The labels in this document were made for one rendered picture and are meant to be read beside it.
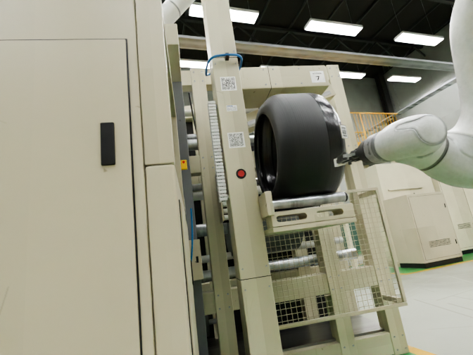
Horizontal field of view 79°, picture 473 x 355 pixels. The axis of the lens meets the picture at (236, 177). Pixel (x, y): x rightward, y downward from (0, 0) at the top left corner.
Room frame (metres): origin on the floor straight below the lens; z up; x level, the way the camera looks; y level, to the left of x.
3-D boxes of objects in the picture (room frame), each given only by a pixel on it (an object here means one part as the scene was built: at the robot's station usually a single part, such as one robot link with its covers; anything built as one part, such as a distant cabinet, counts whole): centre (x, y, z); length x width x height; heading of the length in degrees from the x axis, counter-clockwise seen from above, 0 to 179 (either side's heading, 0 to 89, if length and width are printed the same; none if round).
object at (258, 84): (1.67, -0.33, 1.71); 0.61 x 0.25 x 0.15; 100
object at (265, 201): (1.32, -0.08, 0.90); 0.40 x 0.03 x 0.10; 10
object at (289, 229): (1.35, -0.26, 0.80); 0.37 x 0.36 x 0.02; 10
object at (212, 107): (1.24, 0.07, 1.19); 0.05 x 0.04 x 0.48; 10
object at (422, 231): (5.42, -3.24, 0.62); 0.90 x 0.56 x 1.25; 109
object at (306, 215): (1.21, -0.28, 0.83); 0.36 x 0.09 x 0.06; 100
